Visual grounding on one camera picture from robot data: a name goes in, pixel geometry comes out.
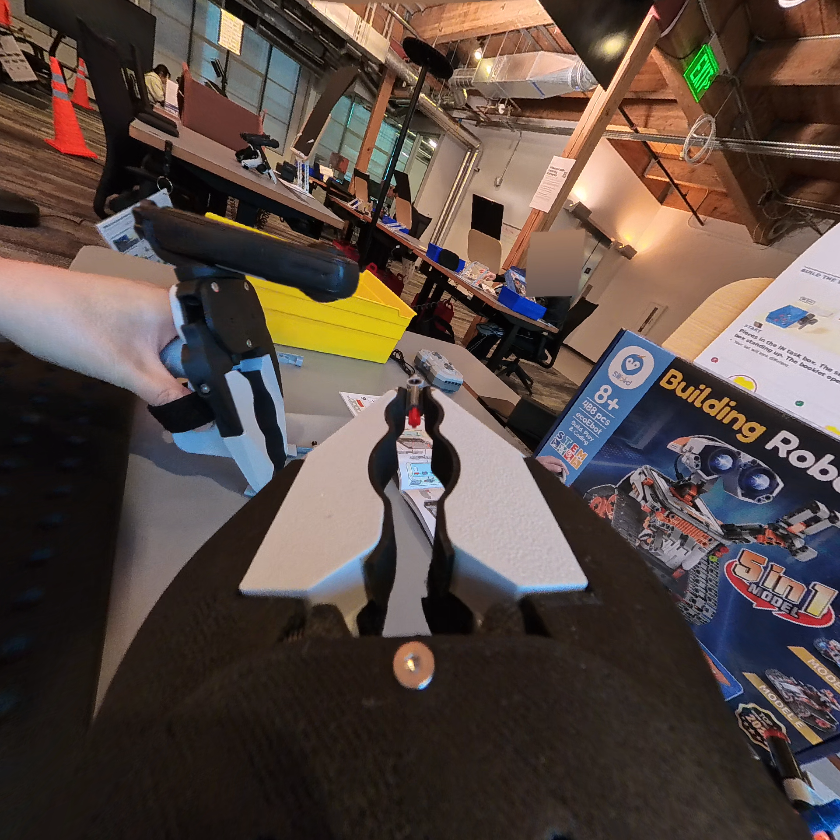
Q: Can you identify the black high-back chair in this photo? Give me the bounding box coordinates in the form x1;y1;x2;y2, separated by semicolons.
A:
74;16;160;219

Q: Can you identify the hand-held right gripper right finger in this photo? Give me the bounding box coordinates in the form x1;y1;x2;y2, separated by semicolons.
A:
422;386;589;618

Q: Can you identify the white paper sign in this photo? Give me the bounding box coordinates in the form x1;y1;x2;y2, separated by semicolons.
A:
528;155;578;214

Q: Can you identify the white printed card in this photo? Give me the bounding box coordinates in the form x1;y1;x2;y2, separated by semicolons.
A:
693;222;840;439

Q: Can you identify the black floor lamp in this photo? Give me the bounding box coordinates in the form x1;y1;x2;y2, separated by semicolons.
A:
356;35;455;265

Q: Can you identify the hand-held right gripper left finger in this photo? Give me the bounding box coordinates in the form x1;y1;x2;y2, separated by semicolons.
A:
238;387;403;621

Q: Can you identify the printed paper card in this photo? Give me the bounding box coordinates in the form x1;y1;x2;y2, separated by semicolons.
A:
94;189;173;265

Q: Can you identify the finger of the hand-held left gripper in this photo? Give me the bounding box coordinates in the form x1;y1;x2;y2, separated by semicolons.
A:
223;367;277;496
241;356;291;473

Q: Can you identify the black round base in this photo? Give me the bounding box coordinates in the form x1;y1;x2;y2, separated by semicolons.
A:
0;192;42;229

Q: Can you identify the person's left forearm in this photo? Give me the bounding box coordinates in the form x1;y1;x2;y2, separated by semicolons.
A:
0;256;94;370

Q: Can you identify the tan chair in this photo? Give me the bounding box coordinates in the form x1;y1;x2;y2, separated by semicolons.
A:
466;227;504;274

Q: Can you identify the orange traffic cone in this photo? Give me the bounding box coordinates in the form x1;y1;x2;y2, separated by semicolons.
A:
69;57;97;112
44;55;98;160

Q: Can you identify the black device on stand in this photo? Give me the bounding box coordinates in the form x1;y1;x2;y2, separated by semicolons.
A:
234;132;281;176

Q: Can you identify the wooden post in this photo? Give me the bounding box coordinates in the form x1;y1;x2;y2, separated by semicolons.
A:
502;10;661;271

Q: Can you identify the grey desk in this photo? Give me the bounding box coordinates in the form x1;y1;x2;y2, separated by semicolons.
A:
69;246;526;723

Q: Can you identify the black office chair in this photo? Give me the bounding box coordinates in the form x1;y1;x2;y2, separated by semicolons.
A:
487;295;600;396

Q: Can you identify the person's left hand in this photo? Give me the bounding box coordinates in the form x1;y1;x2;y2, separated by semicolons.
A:
91;268;194;406

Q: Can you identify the coiled white cable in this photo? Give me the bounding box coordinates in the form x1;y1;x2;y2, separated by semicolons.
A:
682;114;717;165

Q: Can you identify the long background table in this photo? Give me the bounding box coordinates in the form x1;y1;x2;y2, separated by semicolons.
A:
327;189;560;332

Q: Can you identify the blue toy robot box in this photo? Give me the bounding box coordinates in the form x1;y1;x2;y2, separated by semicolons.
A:
533;328;840;778

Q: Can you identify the black and red toy part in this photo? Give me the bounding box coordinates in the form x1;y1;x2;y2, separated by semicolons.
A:
763;724;840;840

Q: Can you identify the yellow plastic bin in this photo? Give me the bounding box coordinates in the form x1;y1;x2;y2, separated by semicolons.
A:
205;211;417;364

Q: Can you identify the black board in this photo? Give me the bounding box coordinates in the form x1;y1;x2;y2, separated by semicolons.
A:
470;194;505;238

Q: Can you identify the white instruction booklet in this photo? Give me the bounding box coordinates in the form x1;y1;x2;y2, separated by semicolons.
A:
339;390;448;536

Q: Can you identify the silver air duct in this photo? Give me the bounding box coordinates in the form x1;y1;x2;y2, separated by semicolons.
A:
449;50;599;101

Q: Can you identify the green exit sign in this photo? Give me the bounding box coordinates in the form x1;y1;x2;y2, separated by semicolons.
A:
682;42;721;103

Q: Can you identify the background desk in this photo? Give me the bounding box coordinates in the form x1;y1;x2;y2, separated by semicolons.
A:
129;117;347;232

